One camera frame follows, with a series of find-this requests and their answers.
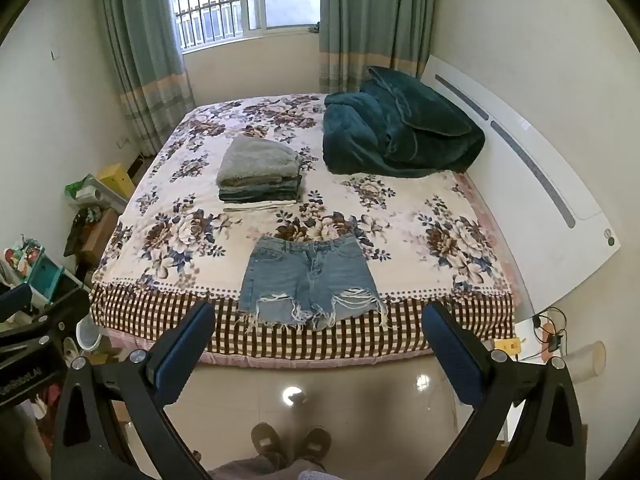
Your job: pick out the brown wooden cabinet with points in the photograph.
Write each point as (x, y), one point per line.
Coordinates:
(92, 235)

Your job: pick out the person's legs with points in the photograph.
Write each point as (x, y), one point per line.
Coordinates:
(270, 470)

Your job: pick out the yellow box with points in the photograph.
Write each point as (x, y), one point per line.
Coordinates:
(117, 180)

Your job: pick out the teal toy box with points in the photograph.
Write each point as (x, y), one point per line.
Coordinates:
(46, 277)

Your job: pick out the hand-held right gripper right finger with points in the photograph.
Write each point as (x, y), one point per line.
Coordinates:
(452, 360)

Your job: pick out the teal striped curtain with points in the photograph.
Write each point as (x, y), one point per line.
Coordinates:
(375, 20)
(145, 60)

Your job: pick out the stack of folded clothes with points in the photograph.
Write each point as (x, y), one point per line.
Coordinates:
(260, 165)

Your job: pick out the small yellow item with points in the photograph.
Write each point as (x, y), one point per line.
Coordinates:
(509, 346)

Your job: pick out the white bed headboard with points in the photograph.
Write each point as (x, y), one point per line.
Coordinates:
(545, 200)

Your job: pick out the floral bed sheet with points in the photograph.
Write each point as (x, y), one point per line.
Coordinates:
(240, 240)

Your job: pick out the blue denim shorts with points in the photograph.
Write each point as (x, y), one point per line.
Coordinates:
(305, 280)

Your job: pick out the brown slipper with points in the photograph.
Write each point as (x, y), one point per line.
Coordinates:
(316, 444)
(267, 442)

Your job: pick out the teal plush blanket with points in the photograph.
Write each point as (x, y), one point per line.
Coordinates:
(400, 130)

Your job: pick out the barred window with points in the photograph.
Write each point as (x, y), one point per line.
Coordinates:
(235, 0)

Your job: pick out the white waste bin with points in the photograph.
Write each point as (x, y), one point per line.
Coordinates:
(89, 336)

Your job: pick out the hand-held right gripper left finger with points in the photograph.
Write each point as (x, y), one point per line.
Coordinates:
(182, 355)

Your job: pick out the green and white box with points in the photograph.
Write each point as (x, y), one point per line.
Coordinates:
(87, 191)

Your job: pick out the translucent plastic cylinder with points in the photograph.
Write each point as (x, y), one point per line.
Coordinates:
(582, 360)

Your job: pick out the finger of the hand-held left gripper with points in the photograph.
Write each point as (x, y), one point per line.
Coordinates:
(14, 302)

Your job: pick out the white nightstand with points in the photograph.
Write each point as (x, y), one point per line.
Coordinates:
(527, 345)

